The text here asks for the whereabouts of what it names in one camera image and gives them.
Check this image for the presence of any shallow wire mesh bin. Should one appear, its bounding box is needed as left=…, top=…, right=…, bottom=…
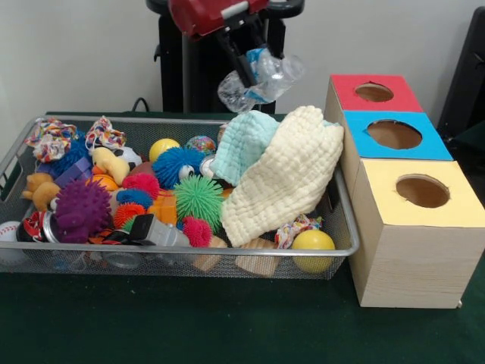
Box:
left=0, top=116, right=361, bottom=281

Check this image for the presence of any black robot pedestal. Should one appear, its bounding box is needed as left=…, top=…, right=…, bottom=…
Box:
left=145, top=0, right=306, bottom=114

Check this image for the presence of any wooden box with three holes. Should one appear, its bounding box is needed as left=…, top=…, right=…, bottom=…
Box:
left=323, top=74, right=485, bottom=309

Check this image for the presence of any purple spiky rubber toy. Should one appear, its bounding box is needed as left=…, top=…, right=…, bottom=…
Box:
left=54, top=178, right=114, bottom=244

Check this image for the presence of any plain green spiky ball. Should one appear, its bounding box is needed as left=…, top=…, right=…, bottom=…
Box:
left=173, top=174, right=227, bottom=234

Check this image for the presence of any white baseball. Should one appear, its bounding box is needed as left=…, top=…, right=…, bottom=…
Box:
left=0, top=220, right=22, bottom=265

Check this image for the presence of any blue spiky ball with eyes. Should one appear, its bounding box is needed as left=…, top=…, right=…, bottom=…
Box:
left=152, top=146, right=208, bottom=190

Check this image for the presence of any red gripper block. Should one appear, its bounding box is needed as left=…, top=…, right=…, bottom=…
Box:
left=167, top=0, right=286, bottom=89

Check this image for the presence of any crumpled colourful printed wrapper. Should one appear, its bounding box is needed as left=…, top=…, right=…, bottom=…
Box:
left=86, top=115, right=128, bottom=151
left=24, top=118, right=80, bottom=164

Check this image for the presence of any light blue waffle cloth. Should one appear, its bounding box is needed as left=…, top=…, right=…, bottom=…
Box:
left=210, top=109, right=341, bottom=187

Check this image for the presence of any large yellow ball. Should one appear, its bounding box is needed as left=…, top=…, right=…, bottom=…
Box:
left=291, top=228, right=337, bottom=274

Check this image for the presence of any black chair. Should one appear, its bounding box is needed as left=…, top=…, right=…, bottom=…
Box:
left=437, top=6, right=485, bottom=132

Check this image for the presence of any cream waffle cloth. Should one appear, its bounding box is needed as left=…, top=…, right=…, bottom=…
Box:
left=221, top=104, right=345, bottom=247

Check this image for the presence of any crushed black can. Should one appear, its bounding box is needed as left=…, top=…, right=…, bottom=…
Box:
left=15, top=210, right=60, bottom=243

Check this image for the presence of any neighbouring green covered table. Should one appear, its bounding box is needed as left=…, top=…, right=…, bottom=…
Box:
left=446, top=124, right=485, bottom=177

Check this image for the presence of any dark green table cloth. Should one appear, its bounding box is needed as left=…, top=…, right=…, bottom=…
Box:
left=0, top=110, right=485, bottom=364

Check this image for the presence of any clear plastic bottle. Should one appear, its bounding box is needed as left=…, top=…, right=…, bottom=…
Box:
left=217, top=47, right=306, bottom=114

